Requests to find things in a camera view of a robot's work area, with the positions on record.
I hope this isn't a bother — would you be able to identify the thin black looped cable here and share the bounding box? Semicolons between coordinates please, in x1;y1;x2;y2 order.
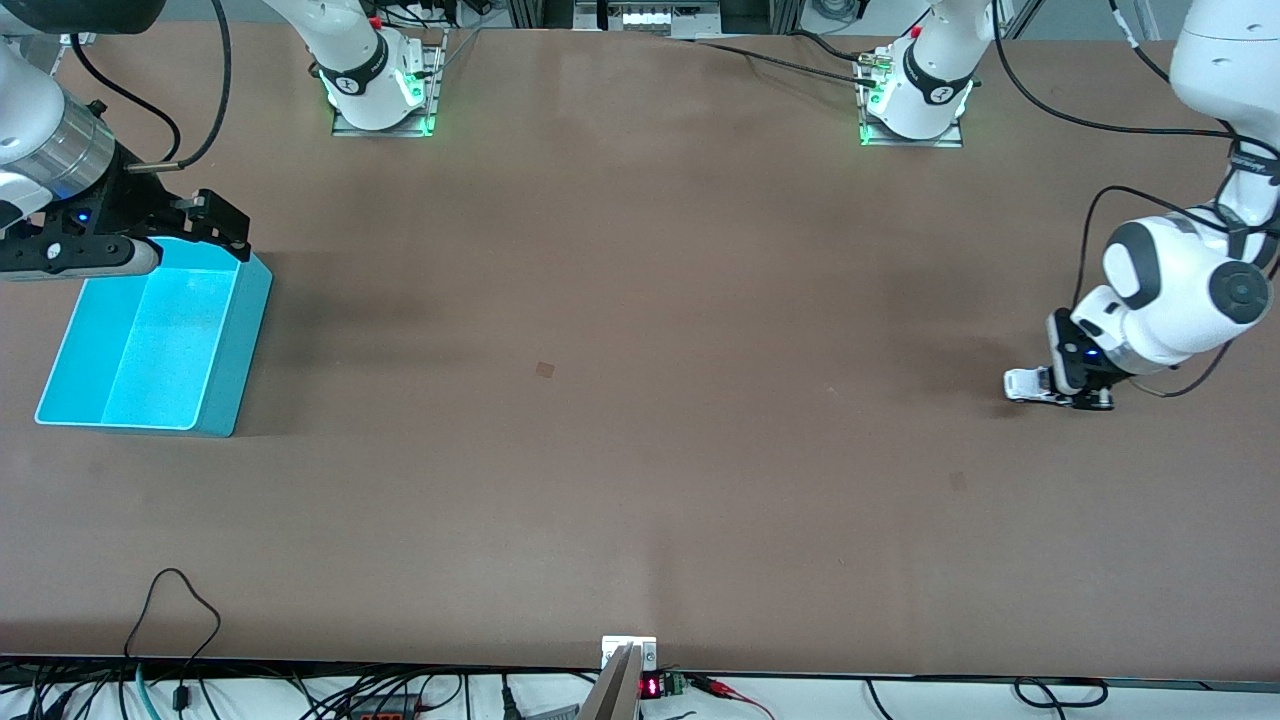
124;568;222;713

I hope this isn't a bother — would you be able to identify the white jeep toy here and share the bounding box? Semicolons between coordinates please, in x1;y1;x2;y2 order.
1004;368;1077;404

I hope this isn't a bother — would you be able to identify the black coiled cable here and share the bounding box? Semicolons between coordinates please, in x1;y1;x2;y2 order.
1014;677;1109;710

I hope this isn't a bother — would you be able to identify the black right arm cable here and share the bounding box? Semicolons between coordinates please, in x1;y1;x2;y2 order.
70;0;231;173

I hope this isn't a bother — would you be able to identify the short black table cable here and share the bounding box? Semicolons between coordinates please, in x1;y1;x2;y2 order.
788;31;873;63

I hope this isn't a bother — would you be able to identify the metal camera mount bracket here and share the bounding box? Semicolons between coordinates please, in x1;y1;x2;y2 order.
580;636;658;720

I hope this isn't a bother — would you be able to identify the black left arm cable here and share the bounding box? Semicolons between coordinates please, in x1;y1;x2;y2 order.
990;0;1280;399

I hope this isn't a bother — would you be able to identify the teal plastic bin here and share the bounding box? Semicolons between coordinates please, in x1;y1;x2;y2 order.
35;238;273;438

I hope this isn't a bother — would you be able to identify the black orange power strip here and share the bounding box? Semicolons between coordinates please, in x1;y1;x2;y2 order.
348;694;423;720

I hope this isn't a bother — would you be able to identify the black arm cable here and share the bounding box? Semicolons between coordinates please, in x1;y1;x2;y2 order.
990;0;1280;399
70;0;231;173

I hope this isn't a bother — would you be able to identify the long black table cable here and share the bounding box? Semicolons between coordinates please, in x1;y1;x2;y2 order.
688;38;883;89

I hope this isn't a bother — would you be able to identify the red clip lead cable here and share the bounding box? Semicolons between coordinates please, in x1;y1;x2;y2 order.
688;674;773;720

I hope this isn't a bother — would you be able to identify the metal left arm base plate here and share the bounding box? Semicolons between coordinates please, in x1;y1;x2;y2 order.
858;50;964;149

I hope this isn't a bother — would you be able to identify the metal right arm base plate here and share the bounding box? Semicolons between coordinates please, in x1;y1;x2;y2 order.
332;28;447;138

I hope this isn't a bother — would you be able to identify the grey box with white lights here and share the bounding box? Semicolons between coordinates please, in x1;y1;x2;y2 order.
574;0;722;37

